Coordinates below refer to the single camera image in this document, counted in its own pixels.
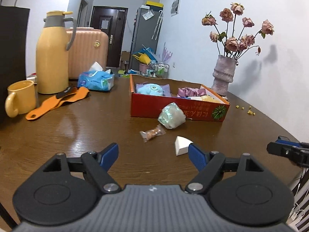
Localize yellow box on fridge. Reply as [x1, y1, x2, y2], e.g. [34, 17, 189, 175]
[146, 1, 163, 8]

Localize light blue plush toy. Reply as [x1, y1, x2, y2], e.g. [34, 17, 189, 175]
[136, 83, 164, 96]

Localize yellow crumbs on table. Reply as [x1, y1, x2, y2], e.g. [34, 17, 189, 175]
[235, 105, 256, 116]

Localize dark brown door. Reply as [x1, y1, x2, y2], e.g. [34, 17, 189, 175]
[90, 6, 128, 68]

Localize clutter pile by fridge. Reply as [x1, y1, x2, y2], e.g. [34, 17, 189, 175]
[118, 44, 173, 78]

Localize red orange cardboard box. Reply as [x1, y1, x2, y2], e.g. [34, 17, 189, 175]
[129, 74, 230, 122]

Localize yellow thermos jug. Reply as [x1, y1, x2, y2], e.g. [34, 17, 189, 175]
[36, 10, 76, 94]

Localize dried pink flowers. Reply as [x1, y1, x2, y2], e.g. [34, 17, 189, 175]
[201, 2, 274, 61]

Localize orange strap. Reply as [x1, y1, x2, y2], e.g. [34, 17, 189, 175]
[25, 86, 91, 121]

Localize pink satin bow scrunchie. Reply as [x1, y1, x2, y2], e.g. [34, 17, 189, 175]
[177, 87, 207, 98]

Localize blue wet wipes pack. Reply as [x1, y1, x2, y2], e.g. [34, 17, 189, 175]
[77, 62, 115, 92]

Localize iridescent white pouch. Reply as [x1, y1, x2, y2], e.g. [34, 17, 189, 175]
[158, 102, 186, 129]

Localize grey refrigerator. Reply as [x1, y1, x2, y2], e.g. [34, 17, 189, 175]
[129, 8, 163, 71]

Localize white triangular sponge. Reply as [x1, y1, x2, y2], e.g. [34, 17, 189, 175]
[174, 136, 193, 156]

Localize pink textured vase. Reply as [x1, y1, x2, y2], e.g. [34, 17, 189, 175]
[211, 55, 238, 96]

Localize yellow ceramic mug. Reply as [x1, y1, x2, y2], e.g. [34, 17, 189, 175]
[5, 80, 36, 118]

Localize black monitor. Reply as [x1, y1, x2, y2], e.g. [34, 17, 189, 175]
[0, 6, 30, 122]

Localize small wrapped snack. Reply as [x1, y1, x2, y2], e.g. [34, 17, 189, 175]
[139, 124, 166, 142]

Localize yellow white plush toy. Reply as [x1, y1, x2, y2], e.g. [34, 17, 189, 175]
[201, 95, 221, 103]

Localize orange suitcase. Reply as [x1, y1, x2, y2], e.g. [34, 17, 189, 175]
[69, 27, 109, 79]

